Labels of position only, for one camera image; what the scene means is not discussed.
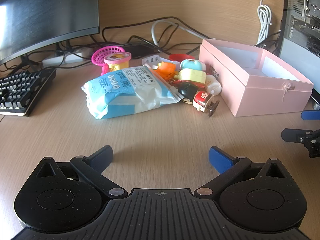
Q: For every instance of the white multi-port charger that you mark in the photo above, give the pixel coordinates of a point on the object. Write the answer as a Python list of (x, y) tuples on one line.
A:
[(150, 60)]

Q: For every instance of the black power adapter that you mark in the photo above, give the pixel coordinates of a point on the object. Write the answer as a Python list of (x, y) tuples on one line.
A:
[(140, 51)]

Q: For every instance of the pink cardboard box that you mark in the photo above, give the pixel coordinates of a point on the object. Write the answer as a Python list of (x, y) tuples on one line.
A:
[(265, 97)]

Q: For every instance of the blue white wet wipes packet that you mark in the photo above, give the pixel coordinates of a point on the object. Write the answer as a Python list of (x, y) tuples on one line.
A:
[(125, 92)]

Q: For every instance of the small white bottle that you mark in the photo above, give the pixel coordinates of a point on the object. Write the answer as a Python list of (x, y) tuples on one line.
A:
[(213, 86)]

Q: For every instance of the black keyboard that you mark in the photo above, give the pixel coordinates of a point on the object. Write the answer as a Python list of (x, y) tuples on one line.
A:
[(22, 92)]

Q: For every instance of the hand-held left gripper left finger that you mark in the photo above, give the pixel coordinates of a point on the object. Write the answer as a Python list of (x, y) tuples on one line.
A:
[(101, 158)]

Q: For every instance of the yellow tub with pink lid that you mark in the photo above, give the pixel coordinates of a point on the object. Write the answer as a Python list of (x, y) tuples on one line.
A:
[(117, 61)]

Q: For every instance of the pale yellow round toy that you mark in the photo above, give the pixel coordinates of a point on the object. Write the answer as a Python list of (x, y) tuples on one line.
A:
[(192, 77)]

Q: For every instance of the orange plastic toy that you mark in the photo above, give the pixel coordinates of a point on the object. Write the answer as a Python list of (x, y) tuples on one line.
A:
[(167, 70)]

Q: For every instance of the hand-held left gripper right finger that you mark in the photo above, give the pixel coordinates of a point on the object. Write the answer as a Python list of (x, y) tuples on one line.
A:
[(220, 158)]

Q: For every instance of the wooden desktop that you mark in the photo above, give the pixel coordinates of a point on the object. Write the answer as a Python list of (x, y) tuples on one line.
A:
[(160, 130)]

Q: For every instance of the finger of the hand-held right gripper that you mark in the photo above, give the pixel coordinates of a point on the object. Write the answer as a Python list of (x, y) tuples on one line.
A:
[(293, 135), (310, 115)]

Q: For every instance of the white power strip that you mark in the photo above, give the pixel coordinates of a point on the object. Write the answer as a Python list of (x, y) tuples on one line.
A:
[(70, 57)]

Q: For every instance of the computer tower case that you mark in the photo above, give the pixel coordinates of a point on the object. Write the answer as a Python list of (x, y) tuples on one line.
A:
[(297, 30)]

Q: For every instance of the black-haired red white doll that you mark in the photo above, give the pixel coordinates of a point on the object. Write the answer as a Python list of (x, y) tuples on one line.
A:
[(200, 98)]

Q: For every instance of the black computer monitor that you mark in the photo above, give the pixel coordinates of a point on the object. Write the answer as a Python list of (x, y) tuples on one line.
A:
[(37, 12)]

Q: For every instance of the teal and white toy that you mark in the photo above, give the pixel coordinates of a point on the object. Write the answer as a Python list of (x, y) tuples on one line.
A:
[(192, 65)]

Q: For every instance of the pink toy net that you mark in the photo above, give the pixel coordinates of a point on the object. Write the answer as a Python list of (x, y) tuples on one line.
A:
[(100, 53)]

